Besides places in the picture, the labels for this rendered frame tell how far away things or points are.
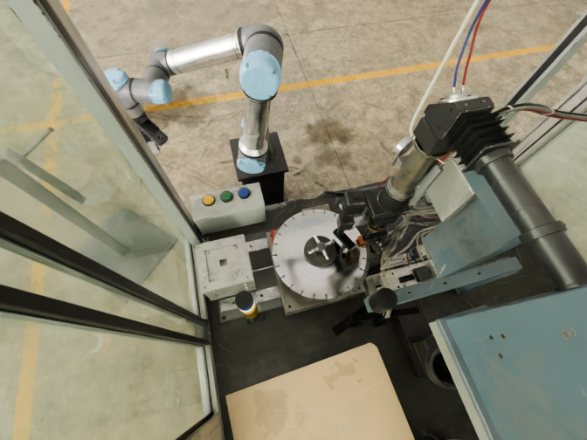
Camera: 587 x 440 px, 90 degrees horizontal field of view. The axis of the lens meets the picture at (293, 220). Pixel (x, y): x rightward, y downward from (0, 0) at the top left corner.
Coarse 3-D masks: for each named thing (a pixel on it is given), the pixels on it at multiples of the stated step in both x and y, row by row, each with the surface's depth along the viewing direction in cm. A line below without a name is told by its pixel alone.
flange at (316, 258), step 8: (312, 240) 102; (320, 240) 102; (328, 240) 103; (304, 248) 101; (312, 248) 101; (328, 248) 101; (312, 256) 100; (320, 256) 99; (328, 256) 100; (312, 264) 99; (320, 264) 99; (328, 264) 99
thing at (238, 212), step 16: (208, 192) 116; (256, 192) 117; (192, 208) 113; (208, 208) 113; (224, 208) 113; (240, 208) 114; (256, 208) 115; (208, 224) 117; (224, 224) 121; (240, 224) 125
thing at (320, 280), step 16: (288, 224) 106; (304, 224) 106; (320, 224) 106; (336, 224) 106; (288, 240) 103; (304, 240) 103; (336, 240) 104; (352, 240) 104; (288, 256) 100; (304, 256) 101; (336, 256) 101; (352, 256) 101; (288, 272) 98; (304, 272) 98; (320, 272) 98; (336, 272) 99; (352, 272) 99; (304, 288) 96; (320, 288) 96; (336, 288) 96
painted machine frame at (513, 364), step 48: (480, 192) 50; (432, 240) 71; (480, 240) 56; (384, 288) 80; (432, 288) 88; (576, 288) 32; (480, 336) 49; (528, 336) 40; (576, 336) 34; (480, 384) 51; (528, 384) 42; (576, 384) 35; (480, 432) 56; (528, 432) 44; (576, 432) 36
